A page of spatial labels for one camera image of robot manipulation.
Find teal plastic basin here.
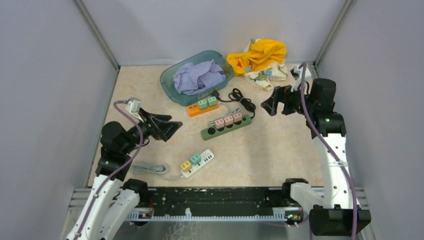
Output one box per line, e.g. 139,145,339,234
160,50,235,106

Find yellow cloth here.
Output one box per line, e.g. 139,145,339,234
226,38,287,75

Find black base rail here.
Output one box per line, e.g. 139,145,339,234
126,187,307,225

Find white power strip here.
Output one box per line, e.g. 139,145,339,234
180,149,215,179

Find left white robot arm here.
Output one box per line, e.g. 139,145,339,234
66,109,183,240

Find cream dinosaur print cloth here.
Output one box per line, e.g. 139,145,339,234
244,59,289,91

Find green power strip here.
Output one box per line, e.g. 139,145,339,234
200,114,252,141

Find green charger plug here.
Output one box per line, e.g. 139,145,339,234
197,99,209,110
207,96,218,107

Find pink charger plug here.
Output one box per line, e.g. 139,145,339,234
223,115,234,126
232,112,243,124
214,118,226,130

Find teal charger plug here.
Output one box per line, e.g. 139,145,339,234
190,154,202,167

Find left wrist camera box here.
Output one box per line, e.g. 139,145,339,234
125,97,141,116

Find purple cloth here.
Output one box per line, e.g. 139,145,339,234
173,60,226,96

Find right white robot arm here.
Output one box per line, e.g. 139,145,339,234
261,78,371,240

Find black coiled cable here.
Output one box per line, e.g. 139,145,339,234
210,88,257,119

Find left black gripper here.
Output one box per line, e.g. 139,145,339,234
121,107,183,154

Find yellow charger plug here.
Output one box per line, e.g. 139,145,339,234
180,160,193,173

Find green charger plug left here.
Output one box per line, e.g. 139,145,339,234
197,99,209,110

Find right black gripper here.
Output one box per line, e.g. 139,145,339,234
261,80,316,116

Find orange power strip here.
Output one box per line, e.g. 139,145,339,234
187,103,219,118

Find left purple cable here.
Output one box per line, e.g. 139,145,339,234
73,100,145,240

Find green charger plug right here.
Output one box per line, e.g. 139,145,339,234
207,96,218,107

